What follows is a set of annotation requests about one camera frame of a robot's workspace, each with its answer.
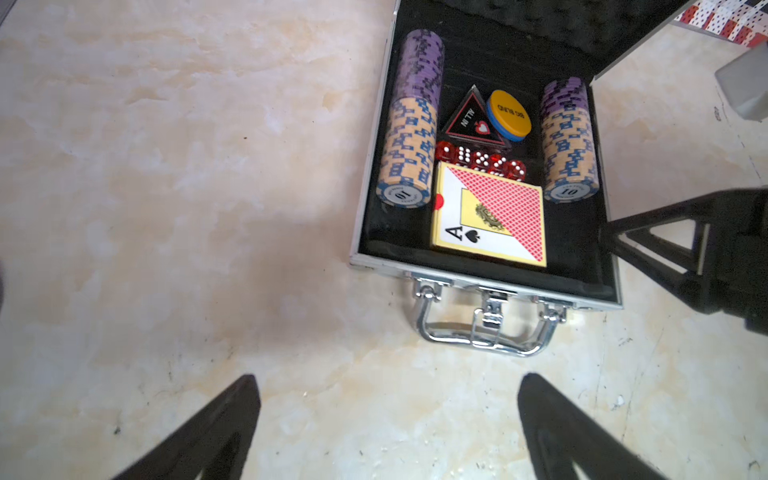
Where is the black triangular all-in button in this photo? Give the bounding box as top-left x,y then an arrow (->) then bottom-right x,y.
442,85 -> 511,150

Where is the poker chip row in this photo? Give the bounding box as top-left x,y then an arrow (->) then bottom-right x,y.
540,77 -> 600,203
376,29 -> 445,209

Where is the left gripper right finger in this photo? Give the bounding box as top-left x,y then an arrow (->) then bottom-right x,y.
517,373 -> 663,479

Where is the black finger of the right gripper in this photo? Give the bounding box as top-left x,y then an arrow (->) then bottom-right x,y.
600,187 -> 767,335

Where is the red dice row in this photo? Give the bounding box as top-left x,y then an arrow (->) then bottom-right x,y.
435,141 -> 527,182

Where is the playing card deck box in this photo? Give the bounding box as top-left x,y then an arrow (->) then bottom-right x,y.
430,162 -> 547,268

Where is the left poker chip row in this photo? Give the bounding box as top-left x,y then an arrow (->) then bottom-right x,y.
376,29 -> 445,209

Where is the right poker chip row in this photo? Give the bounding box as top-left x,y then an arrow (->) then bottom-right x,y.
540,77 -> 600,203

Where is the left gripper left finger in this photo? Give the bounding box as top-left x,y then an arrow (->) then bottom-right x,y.
117,374 -> 261,479

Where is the yellow blue dealer button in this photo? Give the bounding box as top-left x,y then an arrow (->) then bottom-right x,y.
486,90 -> 532,142

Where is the aluminium poker set case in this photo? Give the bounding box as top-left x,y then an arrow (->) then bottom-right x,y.
350,1 -> 685,357

